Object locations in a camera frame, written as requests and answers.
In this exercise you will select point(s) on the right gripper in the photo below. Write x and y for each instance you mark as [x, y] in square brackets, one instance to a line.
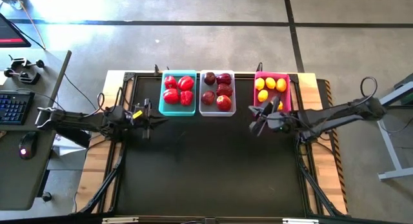
[280, 120]

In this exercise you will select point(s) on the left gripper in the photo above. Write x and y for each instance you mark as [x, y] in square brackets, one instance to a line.
[142, 124]

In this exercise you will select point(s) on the teal plastic basket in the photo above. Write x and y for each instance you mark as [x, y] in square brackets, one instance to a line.
[177, 111]

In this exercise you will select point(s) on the red and yellow apple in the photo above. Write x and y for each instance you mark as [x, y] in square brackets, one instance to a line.
[223, 103]

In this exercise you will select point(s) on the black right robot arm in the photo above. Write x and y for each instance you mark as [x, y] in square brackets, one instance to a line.
[338, 116]

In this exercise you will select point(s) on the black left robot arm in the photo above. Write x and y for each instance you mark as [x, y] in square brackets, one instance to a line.
[74, 119]

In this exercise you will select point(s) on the yellow label tag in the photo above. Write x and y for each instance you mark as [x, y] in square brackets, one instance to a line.
[137, 114]

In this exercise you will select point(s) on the pink plastic basket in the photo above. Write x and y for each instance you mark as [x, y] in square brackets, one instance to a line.
[272, 93]

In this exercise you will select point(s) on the white plastic basket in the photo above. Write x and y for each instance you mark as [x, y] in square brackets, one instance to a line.
[208, 111]

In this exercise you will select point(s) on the white papers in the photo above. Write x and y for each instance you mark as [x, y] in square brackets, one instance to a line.
[69, 148]

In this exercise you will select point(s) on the yellow black hazard tape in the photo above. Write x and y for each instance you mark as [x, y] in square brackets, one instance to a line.
[342, 188]

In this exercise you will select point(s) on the black computer mouse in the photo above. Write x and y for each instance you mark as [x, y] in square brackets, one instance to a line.
[27, 145]

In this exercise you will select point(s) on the black round caster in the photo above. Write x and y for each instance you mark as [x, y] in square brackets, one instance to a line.
[46, 196]

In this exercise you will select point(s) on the grey metal side table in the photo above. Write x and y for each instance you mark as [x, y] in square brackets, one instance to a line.
[393, 146]

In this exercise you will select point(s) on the black desk clamp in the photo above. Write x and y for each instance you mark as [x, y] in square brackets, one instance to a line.
[22, 62]
[22, 76]

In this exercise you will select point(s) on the black keyboard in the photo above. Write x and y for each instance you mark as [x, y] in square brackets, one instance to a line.
[14, 107]

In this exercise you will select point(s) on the grey desk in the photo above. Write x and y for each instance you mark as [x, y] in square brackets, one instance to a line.
[29, 185]

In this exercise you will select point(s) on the desk monitor with red strip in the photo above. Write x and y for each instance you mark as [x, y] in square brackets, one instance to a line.
[9, 33]

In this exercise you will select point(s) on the black table frame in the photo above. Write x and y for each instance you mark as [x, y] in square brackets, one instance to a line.
[142, 75]

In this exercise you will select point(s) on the black diagonal frame strut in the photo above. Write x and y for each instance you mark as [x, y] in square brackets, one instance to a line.
[102, 185]
[318, 191]

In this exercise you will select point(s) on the silver frame bracket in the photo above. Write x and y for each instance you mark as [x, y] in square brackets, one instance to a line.
[300, 221]
[119, 220]

